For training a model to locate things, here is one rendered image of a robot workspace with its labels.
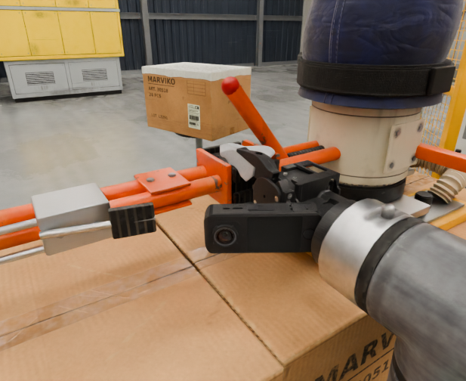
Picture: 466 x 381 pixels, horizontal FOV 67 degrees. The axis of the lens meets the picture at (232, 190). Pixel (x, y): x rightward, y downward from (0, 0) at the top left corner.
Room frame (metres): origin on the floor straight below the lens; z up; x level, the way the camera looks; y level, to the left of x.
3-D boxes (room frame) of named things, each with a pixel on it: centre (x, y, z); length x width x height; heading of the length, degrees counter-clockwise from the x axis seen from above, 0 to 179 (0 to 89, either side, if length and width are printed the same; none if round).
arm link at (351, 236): (0.27, -0.12, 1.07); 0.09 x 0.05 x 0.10; 122
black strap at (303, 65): (0.59, -0.22, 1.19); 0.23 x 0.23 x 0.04
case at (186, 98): (2.43, 0.24, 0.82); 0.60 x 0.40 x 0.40; 52
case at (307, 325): (0.58, -0.20, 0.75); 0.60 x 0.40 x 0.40; 122
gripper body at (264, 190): (0.34, -0.08, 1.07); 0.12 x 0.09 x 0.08; 32
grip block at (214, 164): (0.46, -0.01, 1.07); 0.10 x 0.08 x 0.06; 32
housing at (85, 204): (0.34, 0.18, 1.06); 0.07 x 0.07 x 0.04; 32
